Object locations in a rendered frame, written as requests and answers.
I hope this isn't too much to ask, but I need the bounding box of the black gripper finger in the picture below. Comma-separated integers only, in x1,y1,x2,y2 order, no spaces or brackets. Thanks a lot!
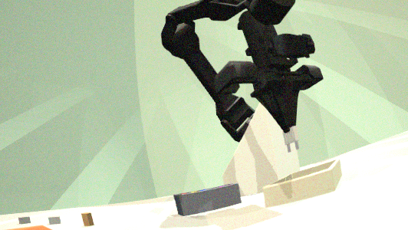
250,80,290,133
282,80,306,127

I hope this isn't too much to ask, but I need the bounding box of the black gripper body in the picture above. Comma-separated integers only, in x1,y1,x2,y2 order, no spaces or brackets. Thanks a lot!
215,31,324,94

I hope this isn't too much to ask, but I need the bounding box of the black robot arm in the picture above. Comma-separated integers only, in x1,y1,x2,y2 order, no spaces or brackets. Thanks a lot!
161,0,315,143

